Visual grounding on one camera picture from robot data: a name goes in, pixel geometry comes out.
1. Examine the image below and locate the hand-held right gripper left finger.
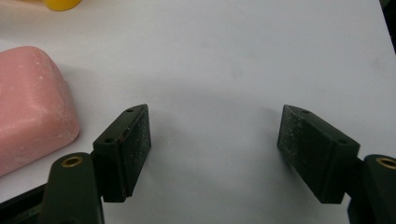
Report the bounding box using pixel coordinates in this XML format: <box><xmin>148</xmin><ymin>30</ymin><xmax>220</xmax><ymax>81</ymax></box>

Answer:
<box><xmin>39</xmin><ymin>104</ymin><xmax>152</xmax><ymax>224</ymax></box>

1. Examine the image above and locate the yellow round object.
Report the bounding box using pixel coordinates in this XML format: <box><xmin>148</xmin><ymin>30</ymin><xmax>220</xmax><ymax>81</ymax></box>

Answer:
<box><xmin>41</xmin><ymin>0</ymin><xmax>83</xmax><ymax>12</ymax></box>

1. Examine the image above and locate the pink soap bar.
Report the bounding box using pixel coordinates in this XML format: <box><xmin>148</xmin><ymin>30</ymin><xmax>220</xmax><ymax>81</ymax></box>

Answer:
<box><xmin>0</xmin><ymin>46</ymin><xmax>80</xmax><ymax>178</ymax></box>

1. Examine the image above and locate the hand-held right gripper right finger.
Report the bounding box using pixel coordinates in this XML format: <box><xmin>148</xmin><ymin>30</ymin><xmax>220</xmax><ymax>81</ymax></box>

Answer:
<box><xmin>276</xmin><ymin>104</ymin><xmax>396</xmax><ymax>224</ymax></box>

